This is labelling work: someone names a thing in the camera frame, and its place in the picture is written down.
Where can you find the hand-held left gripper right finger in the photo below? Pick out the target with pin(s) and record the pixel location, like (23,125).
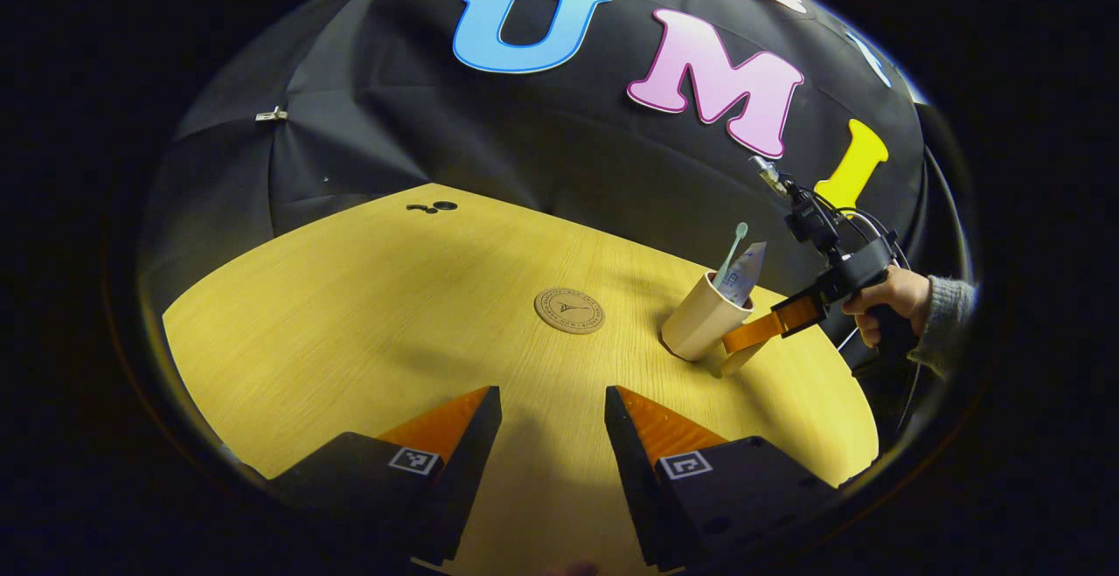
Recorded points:
(631,471)

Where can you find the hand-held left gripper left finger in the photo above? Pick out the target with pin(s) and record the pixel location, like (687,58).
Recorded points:
(472,471)

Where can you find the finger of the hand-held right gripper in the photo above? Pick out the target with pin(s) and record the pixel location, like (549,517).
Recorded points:
(769,327)

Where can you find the white toothpaste tube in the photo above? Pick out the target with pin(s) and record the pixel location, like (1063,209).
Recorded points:
(747,274)

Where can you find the beige cup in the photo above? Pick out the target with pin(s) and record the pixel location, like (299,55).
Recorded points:
(695,322)

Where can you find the pale blue toothbrush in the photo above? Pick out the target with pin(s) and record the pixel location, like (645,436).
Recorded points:
(730,254)

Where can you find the round wooden coaster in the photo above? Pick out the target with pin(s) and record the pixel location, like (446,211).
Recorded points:
(569,311)

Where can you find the wooden desktop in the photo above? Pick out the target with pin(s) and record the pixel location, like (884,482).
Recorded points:
(393,340)

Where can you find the black desk grommet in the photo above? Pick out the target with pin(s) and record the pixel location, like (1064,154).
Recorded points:
(444,205)

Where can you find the small silver clip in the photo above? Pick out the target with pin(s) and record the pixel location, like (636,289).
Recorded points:
(272,114)

